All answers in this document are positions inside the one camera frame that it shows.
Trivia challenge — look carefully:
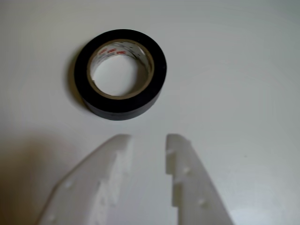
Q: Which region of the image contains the black tape roll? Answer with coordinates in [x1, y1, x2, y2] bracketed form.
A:
[74, 29, 167, 121]

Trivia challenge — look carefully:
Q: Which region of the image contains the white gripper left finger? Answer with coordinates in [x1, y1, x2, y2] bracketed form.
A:
[35, 133, 132, 225]

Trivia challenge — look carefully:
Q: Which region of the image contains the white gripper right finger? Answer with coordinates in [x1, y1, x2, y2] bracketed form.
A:
[165, 133, 234, 225]

